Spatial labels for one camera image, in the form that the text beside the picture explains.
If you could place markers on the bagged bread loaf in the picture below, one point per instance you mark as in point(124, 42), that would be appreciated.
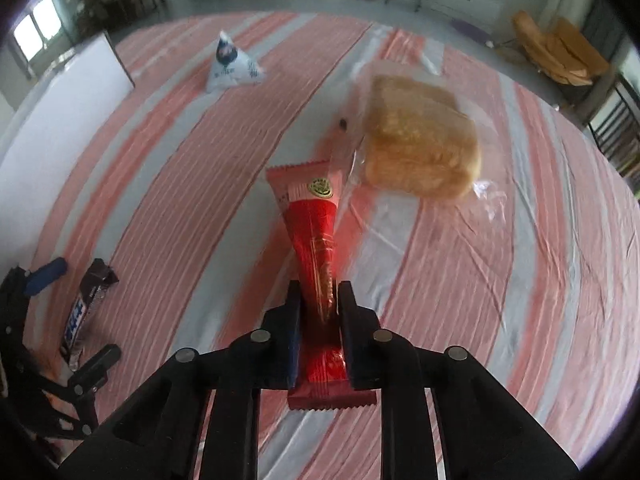
point(410, 132)

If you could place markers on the purple floor mat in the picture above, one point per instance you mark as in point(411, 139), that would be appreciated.
point(472, 32)

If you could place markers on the white triangular snack pouch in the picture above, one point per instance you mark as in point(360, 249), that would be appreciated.
point(232, 67)

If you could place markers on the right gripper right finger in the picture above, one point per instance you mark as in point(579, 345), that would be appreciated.
point(442, 409)

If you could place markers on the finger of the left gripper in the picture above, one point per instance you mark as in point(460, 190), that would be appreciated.
point(45, 276)
point(93, 375)

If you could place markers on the orange lounge chair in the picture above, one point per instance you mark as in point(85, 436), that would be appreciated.
point(563, 54)

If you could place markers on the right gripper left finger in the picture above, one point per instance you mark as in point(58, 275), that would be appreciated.
point(197, 415)

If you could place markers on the dark wooden chair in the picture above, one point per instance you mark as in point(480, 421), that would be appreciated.
point(615, 129)

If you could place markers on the dark brown chocolate bar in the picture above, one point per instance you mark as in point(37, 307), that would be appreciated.
point(95, 283)

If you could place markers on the white foam board box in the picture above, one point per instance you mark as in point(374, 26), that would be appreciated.
point(46, 136)

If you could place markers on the striped pink grey tablecloth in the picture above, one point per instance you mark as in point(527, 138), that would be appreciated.
point(171, 193)

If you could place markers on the red cone snack pack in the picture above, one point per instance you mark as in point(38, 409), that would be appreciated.
point(308, 196)

